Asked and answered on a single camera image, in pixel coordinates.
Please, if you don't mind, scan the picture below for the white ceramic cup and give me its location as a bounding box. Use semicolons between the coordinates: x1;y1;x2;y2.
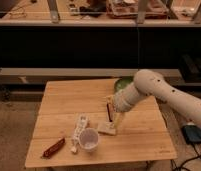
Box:
79;128;99;152

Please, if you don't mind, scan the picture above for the green ceramic bowl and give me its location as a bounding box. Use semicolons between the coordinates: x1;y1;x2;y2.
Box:
114;77;133;92

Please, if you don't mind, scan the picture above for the black power adapter box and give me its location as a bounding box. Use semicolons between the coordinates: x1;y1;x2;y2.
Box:
181;125;201;144

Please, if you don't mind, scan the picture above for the red-brown snack bar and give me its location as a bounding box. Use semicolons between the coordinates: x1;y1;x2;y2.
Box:
42;138;65;158

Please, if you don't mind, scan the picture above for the black floor cable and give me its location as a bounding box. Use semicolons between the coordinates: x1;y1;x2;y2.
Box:
170;142;201;171

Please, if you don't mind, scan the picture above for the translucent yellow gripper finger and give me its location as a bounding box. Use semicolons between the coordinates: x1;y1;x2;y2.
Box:
106;96;114;121
113;113;122;128

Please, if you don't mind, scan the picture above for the white sponge block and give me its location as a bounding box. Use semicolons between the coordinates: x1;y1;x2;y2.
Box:
97;121;116;135

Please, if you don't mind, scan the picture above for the dark brown chocolate bar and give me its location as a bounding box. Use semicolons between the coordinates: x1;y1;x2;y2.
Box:
106;102;113;122

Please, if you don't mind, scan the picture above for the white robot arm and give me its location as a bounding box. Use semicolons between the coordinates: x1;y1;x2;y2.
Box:
107;69;201;128

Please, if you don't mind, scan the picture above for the wooden table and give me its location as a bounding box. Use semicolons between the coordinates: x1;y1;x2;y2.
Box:
25;79;177;168

